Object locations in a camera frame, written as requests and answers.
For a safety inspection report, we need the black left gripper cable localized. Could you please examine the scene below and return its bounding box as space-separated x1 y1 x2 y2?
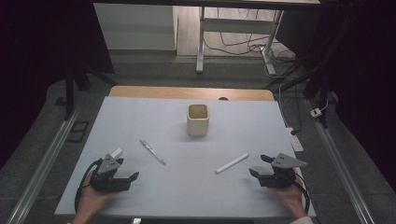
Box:
74 158 104 214

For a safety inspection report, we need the white cabinet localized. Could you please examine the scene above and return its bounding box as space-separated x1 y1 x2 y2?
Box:
92 3 178 51

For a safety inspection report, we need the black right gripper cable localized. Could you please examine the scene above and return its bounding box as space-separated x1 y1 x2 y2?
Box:
292 174 312 216

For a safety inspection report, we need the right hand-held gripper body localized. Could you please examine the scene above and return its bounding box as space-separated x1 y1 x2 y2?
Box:
259 152 308 189

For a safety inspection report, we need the black tripod stand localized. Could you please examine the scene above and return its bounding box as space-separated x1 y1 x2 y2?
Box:
264 46 332 129

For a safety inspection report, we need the black metal stand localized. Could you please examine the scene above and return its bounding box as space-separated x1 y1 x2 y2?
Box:
64 60 120 121

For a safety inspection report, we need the black floor socket box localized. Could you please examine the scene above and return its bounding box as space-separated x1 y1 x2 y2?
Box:
66 120 91 144

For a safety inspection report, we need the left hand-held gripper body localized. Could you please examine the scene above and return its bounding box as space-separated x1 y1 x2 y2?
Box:
89 152 132 193

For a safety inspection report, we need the beige square pen cup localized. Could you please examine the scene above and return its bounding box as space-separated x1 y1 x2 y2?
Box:
186 104 210 137

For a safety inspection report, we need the long white marker pen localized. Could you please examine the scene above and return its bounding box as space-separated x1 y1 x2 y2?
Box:
215 152 250 175

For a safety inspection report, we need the person's left hand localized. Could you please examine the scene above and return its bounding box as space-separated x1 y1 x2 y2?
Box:
74 172 120 219

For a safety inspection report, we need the black floor cable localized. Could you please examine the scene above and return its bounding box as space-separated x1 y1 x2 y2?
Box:
204 7 297 59

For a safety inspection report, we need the person's right hand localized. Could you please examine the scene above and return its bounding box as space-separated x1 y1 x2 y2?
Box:
268 176 308 219

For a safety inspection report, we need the dark curtain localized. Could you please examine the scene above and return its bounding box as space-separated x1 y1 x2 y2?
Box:
0 0 115 169
320 0 396 194

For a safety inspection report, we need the white desk frame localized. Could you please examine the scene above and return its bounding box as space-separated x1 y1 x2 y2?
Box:
195 6 285 77

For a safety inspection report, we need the white power strip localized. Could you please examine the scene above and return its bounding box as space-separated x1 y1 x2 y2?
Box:
285 126 304 153

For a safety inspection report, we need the metal floor rail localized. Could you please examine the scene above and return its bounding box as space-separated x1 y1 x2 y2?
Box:
306 99 376 224
6 104 82 224

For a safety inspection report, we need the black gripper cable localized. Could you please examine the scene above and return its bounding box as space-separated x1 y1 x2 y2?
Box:
292 174 312 216
74 158 104 214

